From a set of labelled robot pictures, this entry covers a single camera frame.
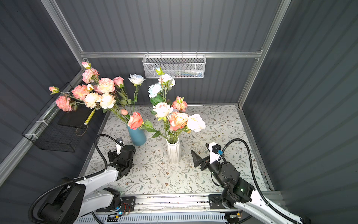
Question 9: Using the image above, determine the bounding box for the white ribbed vase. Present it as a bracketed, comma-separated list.
[167, 138, 181, 163]

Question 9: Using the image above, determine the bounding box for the pink spray rose stem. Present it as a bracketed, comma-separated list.
[48, 85, 91, 112]

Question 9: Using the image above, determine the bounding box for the black cable conduit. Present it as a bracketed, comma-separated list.
[27, 134, 124, 224]
[220, 138, 303, 224]

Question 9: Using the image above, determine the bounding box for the right black cable conduit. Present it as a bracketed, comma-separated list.
[220, 138, 303, 224]

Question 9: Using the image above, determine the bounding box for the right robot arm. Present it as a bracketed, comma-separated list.
[191, 151, 311, 224]

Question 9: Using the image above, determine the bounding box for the white green flower stem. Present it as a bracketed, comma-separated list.
[148, 67, 176, 106]

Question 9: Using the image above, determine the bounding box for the coral red rose stem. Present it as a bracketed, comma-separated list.
[128, 112, 169, 141]

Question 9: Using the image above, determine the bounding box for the black wire basket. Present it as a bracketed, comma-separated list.
[22, 86, 105, 153]

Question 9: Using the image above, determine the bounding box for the left black cable conduit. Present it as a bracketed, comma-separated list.
[27, 134, 124, 224]

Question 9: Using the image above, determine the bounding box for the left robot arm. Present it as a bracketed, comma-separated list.
[29, 145, 136, 224]

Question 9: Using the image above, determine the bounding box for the white wire basket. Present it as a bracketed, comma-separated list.
[142, 55, 207, 79]

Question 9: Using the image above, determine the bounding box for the floral table mat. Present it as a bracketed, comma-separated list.
[76, 105, 268, 196]

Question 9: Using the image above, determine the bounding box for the coral spray rose stem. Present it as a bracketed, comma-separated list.
[172, 96, 188, 113]

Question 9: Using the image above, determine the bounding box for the large white peony stem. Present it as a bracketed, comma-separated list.
[178, 114, 206, 135]

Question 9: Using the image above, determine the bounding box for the cream double peony stem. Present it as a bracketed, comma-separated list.
[84, 92, 130, 125]

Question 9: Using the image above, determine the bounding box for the blue ceramic vase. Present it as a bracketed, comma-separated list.
[127, 126, 146, 146]

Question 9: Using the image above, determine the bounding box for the peach red-edged rose stem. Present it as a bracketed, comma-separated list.
[168, 112, 189, 144]

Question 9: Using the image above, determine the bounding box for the yellow marker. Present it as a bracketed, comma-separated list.
[84, 109, 96, 126]

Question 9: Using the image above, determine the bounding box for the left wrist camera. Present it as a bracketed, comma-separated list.
[116, 137, 124, 155]

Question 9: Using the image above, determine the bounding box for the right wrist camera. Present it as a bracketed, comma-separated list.
[206, 142, 224, 164]

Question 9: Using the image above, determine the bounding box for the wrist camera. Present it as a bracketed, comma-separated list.
[206, 142, 224, 164]
[116, 137, 124, 155]

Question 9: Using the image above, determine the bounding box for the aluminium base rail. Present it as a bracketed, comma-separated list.
[58, 191, 283, 216]

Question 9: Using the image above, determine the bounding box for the cream pink peony stem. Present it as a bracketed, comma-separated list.
[153, 102, 173, 120]

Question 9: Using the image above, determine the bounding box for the pink multi-bloom rose stem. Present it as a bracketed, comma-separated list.
[82, 62, 99, 84]

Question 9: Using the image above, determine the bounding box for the white rose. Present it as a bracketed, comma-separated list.
[128, 73, 145, 112]

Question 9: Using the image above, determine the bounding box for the single pink rose stem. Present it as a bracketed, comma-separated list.
[113, 77, 134, 125]

